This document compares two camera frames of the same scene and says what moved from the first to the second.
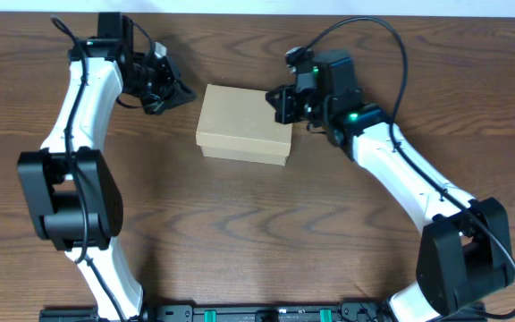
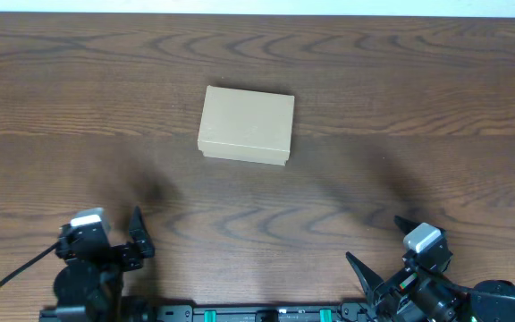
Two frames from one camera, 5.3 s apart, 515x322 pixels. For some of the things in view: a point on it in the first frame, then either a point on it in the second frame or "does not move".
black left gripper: x=164 y=83 → x=117 y=253
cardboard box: x=238 y=123 does not move
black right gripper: x=287 y=104 → x=394 y=283
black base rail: x=240 y=312 does not move
